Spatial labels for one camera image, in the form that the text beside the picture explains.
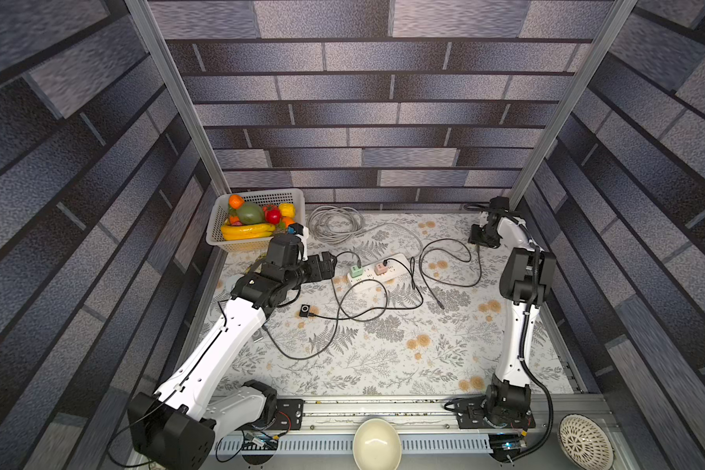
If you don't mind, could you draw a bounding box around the pink charger plug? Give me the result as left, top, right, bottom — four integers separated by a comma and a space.
374, 262, 388, 275

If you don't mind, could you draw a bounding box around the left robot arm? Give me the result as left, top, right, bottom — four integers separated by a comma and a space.
127, 233, 337, 469

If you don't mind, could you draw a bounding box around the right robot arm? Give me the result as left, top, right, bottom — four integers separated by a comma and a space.
464, 197, 557, 464

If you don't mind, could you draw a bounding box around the green plastic mango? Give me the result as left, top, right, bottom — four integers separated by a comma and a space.
236, 202, 266, 225

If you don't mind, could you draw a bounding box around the white power strip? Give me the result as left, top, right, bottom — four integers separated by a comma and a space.
345, 254, 411, 287

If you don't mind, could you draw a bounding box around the yellow plastic banana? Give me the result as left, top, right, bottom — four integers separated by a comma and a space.
221, 223, 276, 241

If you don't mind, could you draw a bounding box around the orange plastic tangerine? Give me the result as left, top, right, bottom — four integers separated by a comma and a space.
228, 194, 245, 211

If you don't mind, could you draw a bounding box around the white plastic fruit basket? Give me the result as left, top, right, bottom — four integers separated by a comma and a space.
206, 188, 306, 253

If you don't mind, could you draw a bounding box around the cream ceramic bowl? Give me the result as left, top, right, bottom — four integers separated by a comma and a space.
352, 418, 403, 470

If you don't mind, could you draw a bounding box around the white woven plate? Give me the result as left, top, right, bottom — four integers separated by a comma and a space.
557, 414, 615, 470

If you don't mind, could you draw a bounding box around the coiled grey cable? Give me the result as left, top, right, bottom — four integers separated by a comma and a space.
306, 204, 366, 246

